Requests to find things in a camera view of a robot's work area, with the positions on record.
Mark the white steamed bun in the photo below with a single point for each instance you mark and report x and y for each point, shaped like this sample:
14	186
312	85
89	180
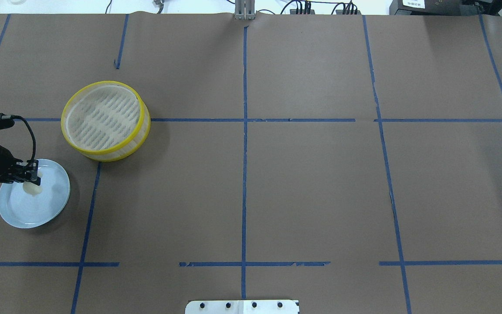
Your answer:
32	188

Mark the light blue plate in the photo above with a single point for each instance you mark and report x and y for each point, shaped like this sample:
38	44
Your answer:
25	211

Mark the yellow plastic steamer basket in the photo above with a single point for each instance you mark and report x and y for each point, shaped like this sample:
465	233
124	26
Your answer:
106	121

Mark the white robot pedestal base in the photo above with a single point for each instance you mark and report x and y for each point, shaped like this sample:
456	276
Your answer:
243	307

